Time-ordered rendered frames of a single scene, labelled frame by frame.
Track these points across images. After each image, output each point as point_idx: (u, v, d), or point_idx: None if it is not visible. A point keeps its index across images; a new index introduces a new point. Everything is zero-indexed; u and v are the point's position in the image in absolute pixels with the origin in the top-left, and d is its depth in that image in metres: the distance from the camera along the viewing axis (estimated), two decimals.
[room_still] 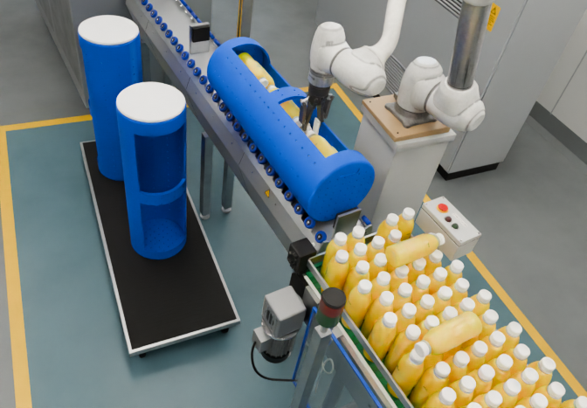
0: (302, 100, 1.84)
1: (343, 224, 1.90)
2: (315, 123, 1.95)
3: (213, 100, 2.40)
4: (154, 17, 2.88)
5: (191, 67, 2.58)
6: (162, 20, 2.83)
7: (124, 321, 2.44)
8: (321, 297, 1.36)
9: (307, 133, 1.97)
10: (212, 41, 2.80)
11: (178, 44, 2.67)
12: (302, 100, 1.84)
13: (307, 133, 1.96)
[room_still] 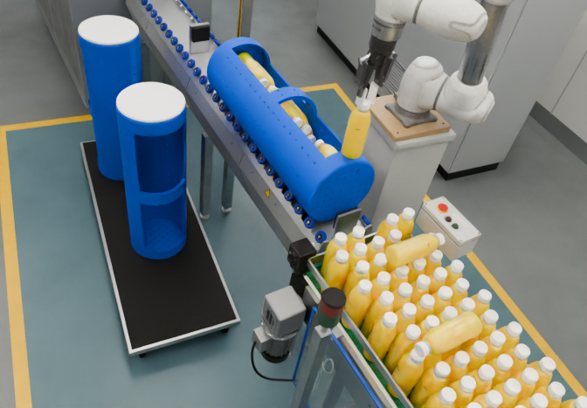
0: (362, 58, 1.51)
1: (343, 224, 1.90)
2: (372, 88, 1.63)
3: (213, 100, 2.40)
4: (154, 17, 2.88)
5: (191, 67, 2.58)
6: (162, 20, 2.83)
7: (124, 321, 2.44)
8: (321, 297, 1.36)
9: (364, 104, 1.64)
10: (212, 41, 2.80)
11: (178, 44, 2.67)
12: (362, 58, 1.51)
13: (363, 107, 1.64)
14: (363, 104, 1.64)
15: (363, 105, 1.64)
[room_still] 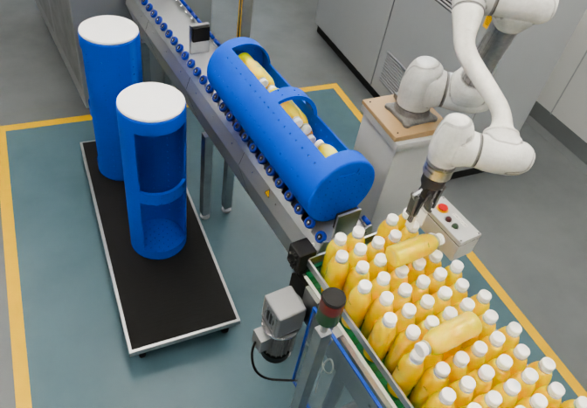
0: (414, 193, 1.64)
1: (343, 224, 1.90)
2: (421, 213, 1.76)
3: (213, 100, 2.40)
4: (154, 17, 2.88)
5: (191, 67, 2.58)
6: (162, 20, 2.83)
7: (124, 321, 2.44)
8: (321, 297, 1.36)
9: (414, 226, 1.77)
10: (212, 41, 2.80)
11: (178, 44, 2.67)
12: (415, 193, 1.64)
13: (413, 229, 1.77)
14: (413, 226, 1.77)
15: (413, 227, 1.77)
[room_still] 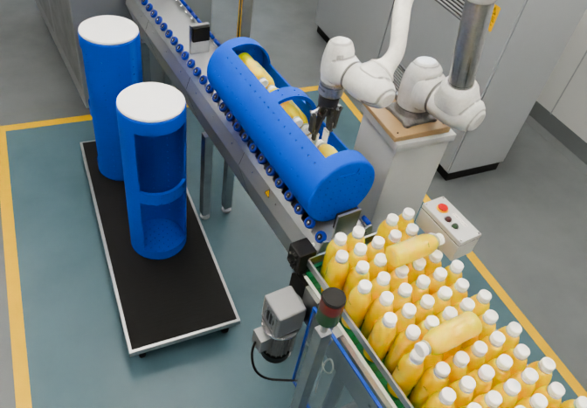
0: (312, 111, 1.90)
1: (343, 224, 1.90)
2: (324, 133, 2.01)
3: (213, 100, 2.40)
4: (154, 17, 2.88)
5: (191, 67, 2.58)
6: (162, 20, 2.83)
7: (124, 321, 2.44)
8: (321, 297, 1.36)
9: (413, 230, 1.78)
10: (212, 41, 2.80)
11: (178, 44, 2.67)
12: (313, 111, 1.90)
13: (412, 232, 1.78)
14: (412, 230, 1.78)
15: (412, 231, 1.78)
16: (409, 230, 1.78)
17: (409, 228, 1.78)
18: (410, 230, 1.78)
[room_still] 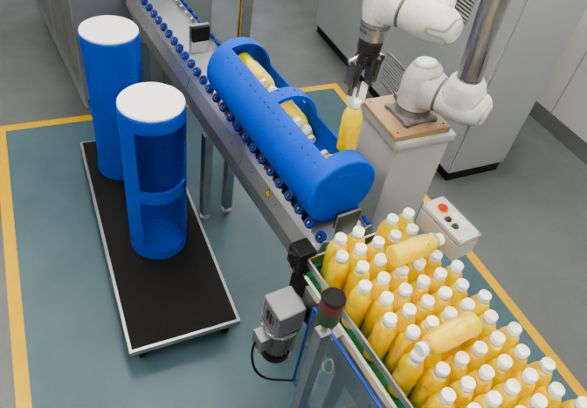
0: (350, 58, 1.62)
1: (343, 224, 1.90)
2: (362, 87, 1.74)
3: (213, 100, 2.40)
4: (154, 17, 2.88)
5: (191, 67, 2.58)
6: (162, 20, 2.83)
7: (124, 321, 2.44)
8: (321, 297, 1.36)
9: (413, 230, 1.78)
10: (212, 41, 2.80)
11: (178, 44, 2.67)
12: (351, 58, 1.62)
13: (412, 232, 1.78)
14: (412, 230, 1.78)
15: (412, 231, 1.78)
16: (409, 230, 1.78)
17: (409, 228, 1.78)
18: (410, 230, 1.78)
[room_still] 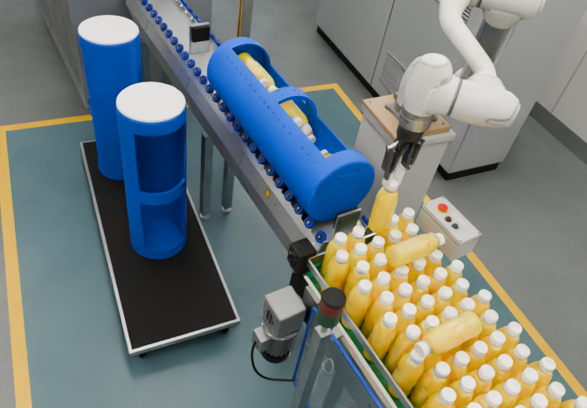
0: (389, 146, 1.51)
1: (343, 224, 1.90)
2: (399, 170, 1.63)
3: (213, 100, 2.40)
4: (154, 17, 2.88)
5: (191, 67, 2.58)
6: (162, 20, 2.83)
7: (124, 321, 2.44)
8: (321, 297, 1.36)
9: (413, 230, 1.78)
10: (212, 41, 2.80)
11: (178, 44, 2.67)
12: (390, 146, 1.51)
13: (412, 232, 1.78)
14: (412, 230, 1.78)
15: (412, 231, 1.78)
16: (409, 230, 1.78)
17: (409, 228, 1.78)
18: (410, 230, 1.78)
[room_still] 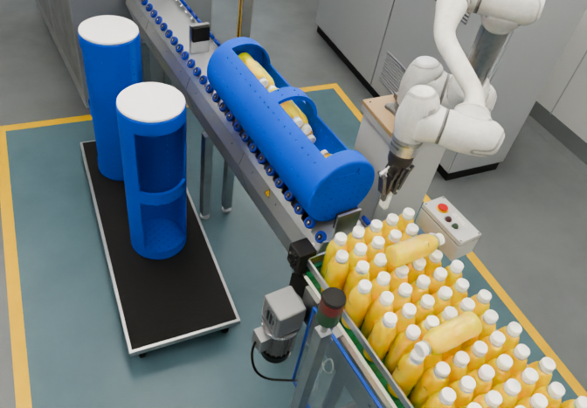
0: (381, 172, 1.58)
1: (343, 224, 1.90)
2: (386, 195, 1.69)
3: (213, 100, 2.40)
4: (154, 17, 2.88)
5: (191, 67, 2.58)
6: (162, 20, 2.83)
7: (124, 321, 2.44)
8: (321, 297, 1.36)
9: (413, 230, 1.78)
10: (212, 41, 2.80)
11: (178, 44, 2.67)
12: (382, 171, 1.58)
13: (412, 232, 1.78)
14: (412, 230, 1.78)
15: (412, 231, 1.78)
16: (409, 230, 1.78)
17: (409, 228, 1.78)
18: (410, 230, 1.78)
